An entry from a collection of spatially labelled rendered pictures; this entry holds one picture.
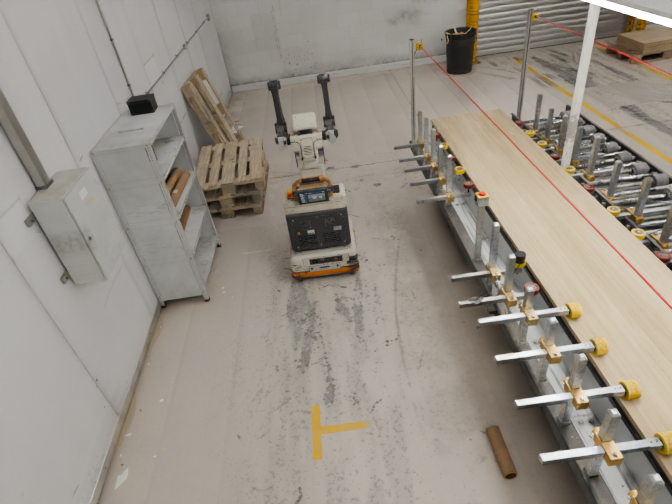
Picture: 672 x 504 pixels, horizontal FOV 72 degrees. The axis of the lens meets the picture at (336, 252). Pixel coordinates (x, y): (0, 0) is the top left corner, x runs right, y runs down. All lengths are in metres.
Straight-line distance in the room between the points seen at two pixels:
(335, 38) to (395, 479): 8.27
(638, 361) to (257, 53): 8.63
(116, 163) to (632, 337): 3.45
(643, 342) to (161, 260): 3.46
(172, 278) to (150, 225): 0.56
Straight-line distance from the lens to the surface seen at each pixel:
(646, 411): 2.46
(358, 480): 3.12
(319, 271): 4.28
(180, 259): 4.21
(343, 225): 4.10
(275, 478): 3.21
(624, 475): 2.59
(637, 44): 10.05
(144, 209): 4.00
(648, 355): 2.68
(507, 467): 3.10
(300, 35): 9.83
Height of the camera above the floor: 2.76
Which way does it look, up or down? 36 degrees down
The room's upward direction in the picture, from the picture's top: 9 degrees counter-clockwise
